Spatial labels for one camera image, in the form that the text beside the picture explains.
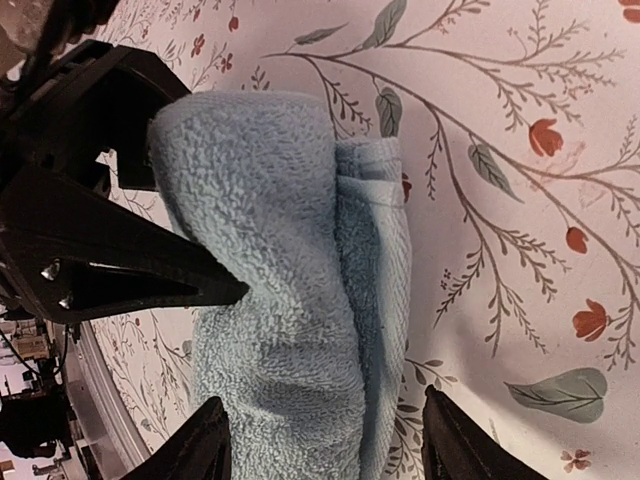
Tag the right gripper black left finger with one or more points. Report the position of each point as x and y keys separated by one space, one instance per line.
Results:
x=199 y=450

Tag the aluminium front rail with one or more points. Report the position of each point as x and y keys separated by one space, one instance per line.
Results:
x=108 y=428

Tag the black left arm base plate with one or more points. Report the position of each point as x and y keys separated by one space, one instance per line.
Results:
x=32 y=427

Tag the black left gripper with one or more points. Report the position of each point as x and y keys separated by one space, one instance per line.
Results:
x=68 y=253

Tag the light blue towel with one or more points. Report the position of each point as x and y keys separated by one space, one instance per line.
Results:
x=308 y=364

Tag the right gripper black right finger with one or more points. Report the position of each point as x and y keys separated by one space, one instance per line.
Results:
x=456 y=448

